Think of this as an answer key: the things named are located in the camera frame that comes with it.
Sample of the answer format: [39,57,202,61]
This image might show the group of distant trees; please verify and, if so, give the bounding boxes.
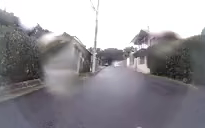
[88,46,138,67]

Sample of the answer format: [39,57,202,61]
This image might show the house with dark roof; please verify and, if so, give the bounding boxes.
[39,31,93,75]

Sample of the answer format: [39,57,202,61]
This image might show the tall utility pole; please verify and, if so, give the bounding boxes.
[89,0,101,74]

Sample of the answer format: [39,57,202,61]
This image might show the pale house with overhanging roof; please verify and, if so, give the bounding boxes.
[125,29,183,75]

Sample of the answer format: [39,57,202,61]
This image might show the grey asphalt road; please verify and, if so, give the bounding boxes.
[0,64,205,128]

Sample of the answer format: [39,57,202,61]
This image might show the dark green hedge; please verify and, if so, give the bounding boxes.
[148,34,205,90]

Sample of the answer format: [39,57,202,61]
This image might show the grey kerb strip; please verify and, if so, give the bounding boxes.
[0,77,46,106]

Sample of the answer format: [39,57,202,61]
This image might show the tall green hedge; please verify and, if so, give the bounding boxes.
[0,21,45,88]

